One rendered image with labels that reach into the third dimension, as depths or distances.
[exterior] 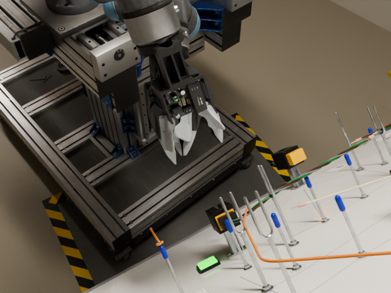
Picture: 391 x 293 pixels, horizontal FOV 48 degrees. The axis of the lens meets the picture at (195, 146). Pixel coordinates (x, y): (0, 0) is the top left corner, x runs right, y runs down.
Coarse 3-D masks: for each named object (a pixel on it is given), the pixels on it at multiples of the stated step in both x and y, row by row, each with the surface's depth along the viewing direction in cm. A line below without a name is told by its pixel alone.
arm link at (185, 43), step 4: (180, 28) 87; (184, 28) 88; (184, 32) 87; (188, 32) 89; (184, 36) 87; (188, 36) 89; (184, 40) 87; (188, 40) 89; (184, 44) 87; (188, 44) 88; (188, 48) 89
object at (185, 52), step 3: (183, 48) 87; (183, 51) 87; (186, 51) 88; (183, 54) 87; (186, 54) 88; (183, 57) 90; (186, 57) 90; (150, 69) 86; (150, 72) 86; (150, 75) 86; (150, 81) 86; (144, 84) 87; (147, 84) 87; (150, 84) 88; (147, 87) 88; (147, 96) 87; (147, 99) 87; (147, 102) 87; (147, 105) 87; (147, 108) 87
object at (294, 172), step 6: (282, 150) 110; (288, 150) 106; (276, 156) 109; (282, 156) 106; (276, 162) 110; (282, 162) 107; (288, 162) 106; (300, 162) 107; (282, 168) 109; (288, 168) 106; (294, 168) 110; (294, 174) 110; (300, 174) 109; (300, 180) 110; (294, 186) 110; (300, 186) 108
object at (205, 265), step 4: (212, 256) 81; (204, 260) 81; (208, 260) 79; (212, 260) 78; (216, 260) 78; (200, 264) 80; (204, 264) 79; (208, 264) 78; (212, 264) 78; (216, 264) 78; (220, 264) 78; (200, 268) 78; (204, 268) 78; (208, 268) 77; (212, 268) 78; (200, 272) 77; (204, 272) 77
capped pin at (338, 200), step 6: (336, 198) 56; (342, 204) 56; (342, 210) 56; (348, 222) 56; (354, 234) 56; (354, 240) 56; (360, 246) 56; (360, 252) 56; (366, 252) 57; (360, 258) 56
